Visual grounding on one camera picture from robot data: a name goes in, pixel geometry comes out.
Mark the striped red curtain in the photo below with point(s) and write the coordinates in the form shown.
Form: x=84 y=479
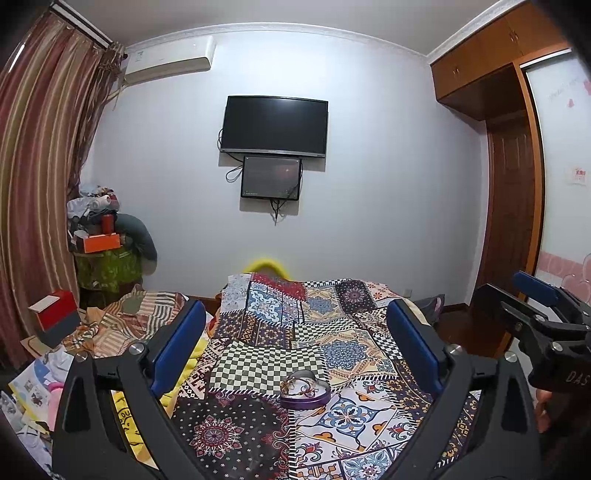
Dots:
x=52 y=96

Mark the purple heart jewelry box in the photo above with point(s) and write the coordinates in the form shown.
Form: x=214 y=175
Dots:
x=302 y=390

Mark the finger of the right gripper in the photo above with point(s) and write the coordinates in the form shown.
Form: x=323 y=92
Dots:
x=533 y=328
x=535 y=286

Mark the colourful patchwork bedspread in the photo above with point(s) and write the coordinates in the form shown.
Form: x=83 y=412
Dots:
x=226 y=402

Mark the orange box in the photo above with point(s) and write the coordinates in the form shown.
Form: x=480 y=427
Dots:
x=100 y=243

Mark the white air conditioner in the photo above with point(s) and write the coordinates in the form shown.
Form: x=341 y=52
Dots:
x=179 y=57

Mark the small dark wall screen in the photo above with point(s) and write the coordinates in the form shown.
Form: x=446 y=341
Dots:
x=271 y=178

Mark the dark green plush pillow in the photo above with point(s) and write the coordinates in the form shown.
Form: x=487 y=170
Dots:
x=138 y=237

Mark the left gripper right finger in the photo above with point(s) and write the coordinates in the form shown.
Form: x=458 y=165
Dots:
x=502 y=443

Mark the black wall television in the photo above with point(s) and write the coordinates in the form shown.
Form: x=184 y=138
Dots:
x=275 y=125

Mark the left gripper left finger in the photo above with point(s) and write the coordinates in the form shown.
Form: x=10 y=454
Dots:
x=89 y=442

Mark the yellow round cushion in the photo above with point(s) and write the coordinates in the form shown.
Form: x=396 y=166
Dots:
x=267 y=265

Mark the wooden wardrobe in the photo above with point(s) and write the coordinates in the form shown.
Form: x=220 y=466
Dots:
x=479 y=73

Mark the red and white box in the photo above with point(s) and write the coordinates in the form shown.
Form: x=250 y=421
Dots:
x=57 y=316

